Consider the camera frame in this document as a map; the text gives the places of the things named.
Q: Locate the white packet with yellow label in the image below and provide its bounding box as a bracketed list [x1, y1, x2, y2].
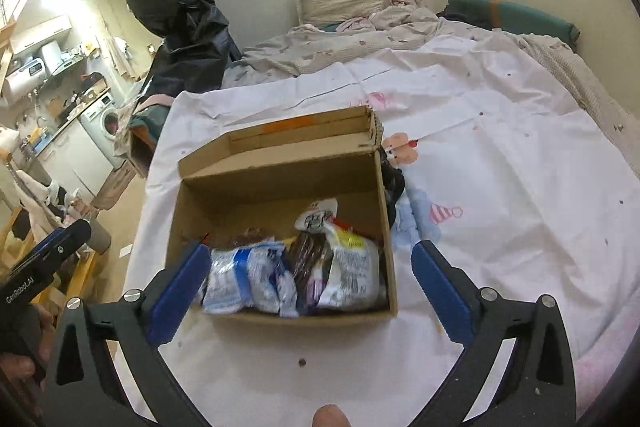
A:
[317, 226, 389, 309]

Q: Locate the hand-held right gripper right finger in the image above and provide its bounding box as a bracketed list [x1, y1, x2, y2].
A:
[411, 241, 581, 427]

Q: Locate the white hanging cloth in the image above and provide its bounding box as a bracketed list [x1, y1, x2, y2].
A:
[14, 168, 67, 234]

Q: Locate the white water heater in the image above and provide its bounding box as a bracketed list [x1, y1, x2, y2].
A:
[1, 58, 47, 102]

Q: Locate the black cloth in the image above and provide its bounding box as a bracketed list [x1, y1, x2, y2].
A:
[381, 146, 407, 220]

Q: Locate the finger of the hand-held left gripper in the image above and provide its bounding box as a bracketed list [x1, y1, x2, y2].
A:
[10, 218, 94, 275]
[25, 227, 67, 258]

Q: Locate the brown cardboard box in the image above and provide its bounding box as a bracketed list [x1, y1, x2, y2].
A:
[164, 105, 399, 320]

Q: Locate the light blue white snack packet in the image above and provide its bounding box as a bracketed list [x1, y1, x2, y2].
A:
[247, 241, 287, 314]
[201, 246, 257, 314]

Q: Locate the white kitchen cabinet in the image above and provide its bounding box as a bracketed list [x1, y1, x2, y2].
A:
[36, 121, 114, 198]

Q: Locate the dark brown snack packet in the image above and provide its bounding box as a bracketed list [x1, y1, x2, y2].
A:
[286, 231, 332, 308]

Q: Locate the person's left hand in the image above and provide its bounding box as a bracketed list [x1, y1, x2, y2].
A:
[0, 307, 56, 390]

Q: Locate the grey floral quilt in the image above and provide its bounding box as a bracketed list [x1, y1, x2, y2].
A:
[221, 7, 447, 88]

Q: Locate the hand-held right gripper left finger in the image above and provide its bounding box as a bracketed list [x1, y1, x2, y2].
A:
[42, 243, 212, 427]

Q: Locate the person's right hand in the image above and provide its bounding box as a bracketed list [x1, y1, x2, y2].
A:
[312, 404, 352, 427]

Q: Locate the grey trash bin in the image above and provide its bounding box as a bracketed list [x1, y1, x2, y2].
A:
[81, 218, 112, 256]

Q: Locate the white washing machine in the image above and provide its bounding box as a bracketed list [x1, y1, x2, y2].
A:
[79, 93, 124, 168]

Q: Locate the beige waffle blanket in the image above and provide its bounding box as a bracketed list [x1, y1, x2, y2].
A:
[519, 32, 640, 168]

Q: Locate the small brown carton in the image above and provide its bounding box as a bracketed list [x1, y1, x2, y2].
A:
[128, 126, 158, 178]

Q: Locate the pink dotted cloth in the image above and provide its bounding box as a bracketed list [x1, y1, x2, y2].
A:
[572, 302, 640, 390]

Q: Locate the green rolled mat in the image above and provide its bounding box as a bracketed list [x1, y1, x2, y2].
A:
[446, 0, 582, 54]

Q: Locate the white packet with black characters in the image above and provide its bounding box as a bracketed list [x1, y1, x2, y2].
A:
[294, 198, 339, 234]

